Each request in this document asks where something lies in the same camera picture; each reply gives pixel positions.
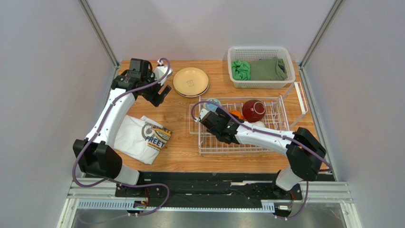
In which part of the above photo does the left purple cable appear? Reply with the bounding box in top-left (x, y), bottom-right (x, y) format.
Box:
top-left (71, 57), bottom-right (172, 217)

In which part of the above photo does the orange ceramic bowl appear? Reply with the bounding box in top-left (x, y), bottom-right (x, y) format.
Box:
top-left (229, 110), bottom-right (244, 120)

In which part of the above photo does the right aluminium frame post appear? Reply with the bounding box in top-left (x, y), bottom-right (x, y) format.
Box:
top-left (299, 0), bottom-right (345, 69)

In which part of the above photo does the white plastic laundry basket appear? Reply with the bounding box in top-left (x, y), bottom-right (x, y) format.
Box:
top-left (227, 46), bottom-right (296, 89)

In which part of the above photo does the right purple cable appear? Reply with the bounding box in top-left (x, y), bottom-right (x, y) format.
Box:
top-left (190, 100), bottom-right (333, 221)

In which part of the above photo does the white printed t-shirt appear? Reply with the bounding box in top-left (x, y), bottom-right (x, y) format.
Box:
top-left (114, 115), bottom-right (173, 165)

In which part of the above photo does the purple cable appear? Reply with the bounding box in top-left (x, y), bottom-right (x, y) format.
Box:
top-left (71, 57), bottom-right (172, 217)
top-left (190, 100), bottom-right (333, 221)

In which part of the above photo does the white wire dish rack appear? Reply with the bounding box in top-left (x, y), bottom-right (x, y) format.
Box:
top-left (188, 82), bottom-right (308, 155)

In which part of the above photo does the white ceramic jar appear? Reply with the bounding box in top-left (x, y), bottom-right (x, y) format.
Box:
top-left (252, 121), bottom-right (266, 128)

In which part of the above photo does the cream yellow plate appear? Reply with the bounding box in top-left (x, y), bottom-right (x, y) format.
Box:
top-left (173, 67), bottom-right (210, 97)

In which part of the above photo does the white plate teal red rim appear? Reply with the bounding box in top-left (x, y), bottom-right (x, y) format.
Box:
top-left (174, 79), bottom-right (210, 98)

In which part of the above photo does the blue butterfly ceramic mug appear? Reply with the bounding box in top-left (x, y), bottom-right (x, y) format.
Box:
top-left (203, 99), bottom-right (222, 112)

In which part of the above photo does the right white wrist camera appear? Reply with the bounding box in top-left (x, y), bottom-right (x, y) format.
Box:
top-left (194, 108), bottom-right (210, 122)

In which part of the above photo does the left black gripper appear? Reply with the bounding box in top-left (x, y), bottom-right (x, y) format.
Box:
top-left (141, 69), bottom-right (171, 107)

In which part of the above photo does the left aluminium frame post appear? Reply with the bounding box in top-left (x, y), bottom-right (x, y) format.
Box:
top-left (78, 0), bottom-right (119, 69)

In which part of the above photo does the dark red ceramic bowl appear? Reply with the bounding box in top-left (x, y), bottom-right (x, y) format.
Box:
top-left (242, 99), bottom-right (266, 123)

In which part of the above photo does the aluminium frame post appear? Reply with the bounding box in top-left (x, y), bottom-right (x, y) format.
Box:
top-left (299, 0), bottom-right (345, 69)
top-left (78, 0), bottom-right (119, 69)

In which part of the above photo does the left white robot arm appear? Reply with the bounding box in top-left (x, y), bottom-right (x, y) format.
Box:
top-left (72, 57), bottom-right (173, 188)

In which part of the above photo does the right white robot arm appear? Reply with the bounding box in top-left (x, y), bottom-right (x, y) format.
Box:
top-left (195, 107), bottom-right (330, 191)

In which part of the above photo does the bright green towel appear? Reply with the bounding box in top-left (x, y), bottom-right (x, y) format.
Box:
top-left (231, 59), bottom-right (251, 81)

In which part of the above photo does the olive green shirt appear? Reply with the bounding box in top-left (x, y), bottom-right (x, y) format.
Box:
top-left (250, 57), bottom-right (287, 81)

